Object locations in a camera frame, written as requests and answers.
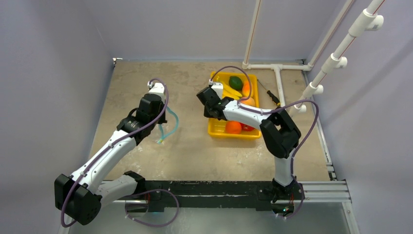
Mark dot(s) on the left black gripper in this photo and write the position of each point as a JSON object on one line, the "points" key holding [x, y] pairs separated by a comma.
{"points": [[162, 119]]}

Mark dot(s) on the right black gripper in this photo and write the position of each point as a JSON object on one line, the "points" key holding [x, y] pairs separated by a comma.
{"points": [[206, 98]]}

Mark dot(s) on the clear zip top bag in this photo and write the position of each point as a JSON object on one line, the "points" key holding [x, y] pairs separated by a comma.
{"points": [[164, 134]]}

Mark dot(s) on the orange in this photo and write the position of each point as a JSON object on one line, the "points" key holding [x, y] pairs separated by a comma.
{"points": [[233, 127]]}

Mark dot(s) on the yellow plastic tray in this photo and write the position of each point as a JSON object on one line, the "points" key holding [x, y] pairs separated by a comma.
{"points": [[220, 128]]}

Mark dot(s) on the red apple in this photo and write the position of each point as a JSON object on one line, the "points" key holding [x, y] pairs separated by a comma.
{"points": [[247, 128]]}

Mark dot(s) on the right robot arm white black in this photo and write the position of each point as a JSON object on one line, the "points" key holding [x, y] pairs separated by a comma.
{"points": [[281, 135]]}

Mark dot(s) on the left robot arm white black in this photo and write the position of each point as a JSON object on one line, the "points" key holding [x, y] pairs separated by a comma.
{"points": [[81, 195]]}

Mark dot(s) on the yellow banana bunch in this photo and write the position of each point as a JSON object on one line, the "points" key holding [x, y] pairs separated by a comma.
{"points": [[231, 93]]}

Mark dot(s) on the green avocado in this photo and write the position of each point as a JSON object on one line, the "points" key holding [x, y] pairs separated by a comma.
{"points": [[235, 83]]}

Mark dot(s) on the peach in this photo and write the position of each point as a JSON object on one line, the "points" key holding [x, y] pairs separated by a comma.
{"points": [[250, 102]]}

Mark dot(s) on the orange mango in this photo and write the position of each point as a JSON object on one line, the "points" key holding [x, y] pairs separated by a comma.
{"points": [[247, 90]]}

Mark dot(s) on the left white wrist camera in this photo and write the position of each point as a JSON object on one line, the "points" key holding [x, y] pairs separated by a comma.
{"points": [[157, 89]]}

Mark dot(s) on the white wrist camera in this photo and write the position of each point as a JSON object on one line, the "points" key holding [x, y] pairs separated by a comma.
{"points": [[217, 87], [157, 89]]}

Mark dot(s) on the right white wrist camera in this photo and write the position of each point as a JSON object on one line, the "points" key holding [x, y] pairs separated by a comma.
{"points": [[217, 87]]}

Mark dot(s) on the black handled screwdriver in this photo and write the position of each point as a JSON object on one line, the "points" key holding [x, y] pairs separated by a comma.
{"points": [[274, 99]]}

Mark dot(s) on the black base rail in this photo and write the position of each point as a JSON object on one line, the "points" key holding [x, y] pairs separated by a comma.
{"points": [[257, 195]]}

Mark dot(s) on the aluminium frame rail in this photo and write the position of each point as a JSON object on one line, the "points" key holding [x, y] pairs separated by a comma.
{"points": [[326, 192]]}

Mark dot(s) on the white pvc pipe frame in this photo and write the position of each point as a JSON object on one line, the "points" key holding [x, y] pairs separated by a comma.
{"points": [[368, 20]]}

